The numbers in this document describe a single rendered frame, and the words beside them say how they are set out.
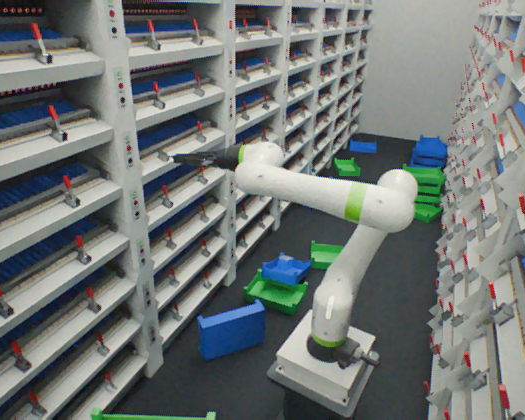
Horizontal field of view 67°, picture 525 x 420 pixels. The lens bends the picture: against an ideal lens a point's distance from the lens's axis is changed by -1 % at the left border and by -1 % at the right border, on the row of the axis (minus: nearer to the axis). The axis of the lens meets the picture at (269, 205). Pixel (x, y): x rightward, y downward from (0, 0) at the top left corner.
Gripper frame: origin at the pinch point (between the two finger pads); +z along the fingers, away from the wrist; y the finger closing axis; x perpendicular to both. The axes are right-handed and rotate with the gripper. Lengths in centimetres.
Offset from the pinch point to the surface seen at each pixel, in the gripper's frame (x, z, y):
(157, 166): -1.3, 7.5, -5.9
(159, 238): -34.5, 19.2, -1.8
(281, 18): 47, 1, 115
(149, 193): -14.2, 18.6, -1.6
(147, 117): 17.3, 3.7, -9.5
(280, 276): -83, -9, 51
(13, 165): 16, 4, -59
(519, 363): -19, -104, -55
